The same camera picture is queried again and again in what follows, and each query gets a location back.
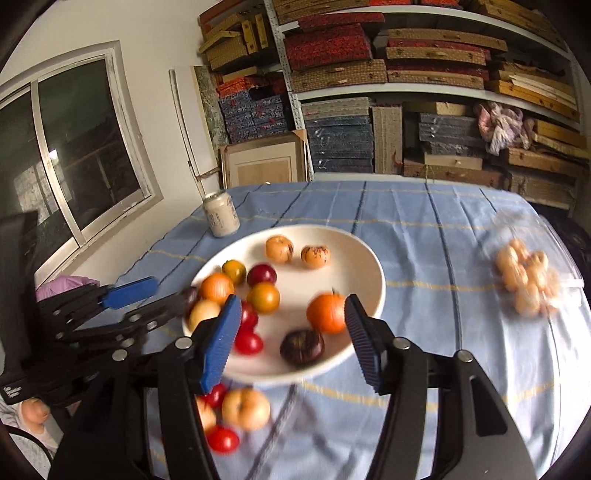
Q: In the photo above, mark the dark purple mangosteen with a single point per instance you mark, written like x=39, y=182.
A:
x=191, y=300
x=302, y=347

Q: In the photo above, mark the stack of tan woven boxes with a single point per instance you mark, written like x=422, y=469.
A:
x=434, y=76

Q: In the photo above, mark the white framed window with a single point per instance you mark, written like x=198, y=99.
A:
x=69, y=152

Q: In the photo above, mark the mottled grey green board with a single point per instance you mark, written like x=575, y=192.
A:
x=210, y=106

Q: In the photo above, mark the light orange tangerine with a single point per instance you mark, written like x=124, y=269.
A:
x=216, y=287

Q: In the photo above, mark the stack of yellow wooden boxes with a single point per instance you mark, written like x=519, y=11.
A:
x=531, y=87

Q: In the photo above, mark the wooden picture frame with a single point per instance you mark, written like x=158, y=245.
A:
x=263, y=161

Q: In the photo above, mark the stack of grey boxes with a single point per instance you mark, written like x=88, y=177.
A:
x=450, y=134

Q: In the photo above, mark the orange green persimmon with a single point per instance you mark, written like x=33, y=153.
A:
x=263, y=297

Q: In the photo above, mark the pale orange peach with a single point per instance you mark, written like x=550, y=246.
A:
x=245, y=408
x=206, y=414

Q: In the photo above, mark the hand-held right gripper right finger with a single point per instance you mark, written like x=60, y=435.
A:
x=362, y=341

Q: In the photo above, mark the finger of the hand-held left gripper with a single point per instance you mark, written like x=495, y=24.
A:
x=157, y=314
x=131, y=291

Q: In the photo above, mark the white leaning board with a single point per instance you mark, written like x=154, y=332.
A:
x=182, y=124

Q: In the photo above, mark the stack of blue red boxes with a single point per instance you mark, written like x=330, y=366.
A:
x=251, y=108

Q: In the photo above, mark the red cherry tomato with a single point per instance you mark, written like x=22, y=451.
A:
x=249, y=316
x=248, y=342
x=223, y=438

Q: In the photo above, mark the stack of dark blue boxes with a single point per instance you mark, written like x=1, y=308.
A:
x=339, y=138

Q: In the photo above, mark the pale speckled apricot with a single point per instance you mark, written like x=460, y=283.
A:
x=315, y=256
x=279, y=249

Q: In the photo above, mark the purple cloth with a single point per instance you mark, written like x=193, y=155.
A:
x=64, y=286

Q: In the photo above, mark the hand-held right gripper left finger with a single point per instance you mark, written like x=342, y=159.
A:
x=221, y=341

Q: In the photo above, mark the pink plastic bag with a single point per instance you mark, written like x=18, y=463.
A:
x=501, y=124

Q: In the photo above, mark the stack of red woven boxes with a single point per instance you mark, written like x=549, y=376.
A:
x=330, y=41

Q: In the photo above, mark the white drink can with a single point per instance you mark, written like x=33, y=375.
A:
x=222, y=214

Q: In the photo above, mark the stack of yellow brown boxes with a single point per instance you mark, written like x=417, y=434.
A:
x=231, y=41

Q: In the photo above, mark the person's left hand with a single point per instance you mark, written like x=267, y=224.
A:
x=33, y=410

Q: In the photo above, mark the orange mandarin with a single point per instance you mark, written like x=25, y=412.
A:
x=327, y=314

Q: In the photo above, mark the clear bag of pale apricots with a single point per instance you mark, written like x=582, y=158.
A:
x=526, y=277

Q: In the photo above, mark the dark red plum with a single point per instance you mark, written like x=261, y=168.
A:
x=261, y=275

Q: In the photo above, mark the small green orange tangerine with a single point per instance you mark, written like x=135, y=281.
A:
x=234, y=271

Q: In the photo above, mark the white shallow bowl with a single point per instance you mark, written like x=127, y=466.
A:
x=295, y=286

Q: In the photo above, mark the white metal shelf rack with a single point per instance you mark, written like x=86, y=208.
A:
x=351, y=91

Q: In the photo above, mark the stack of brown wooden boxes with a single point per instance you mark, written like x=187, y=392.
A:
x=540, y=161

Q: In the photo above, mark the person's grey clothing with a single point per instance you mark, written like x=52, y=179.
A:
x=18, y=445

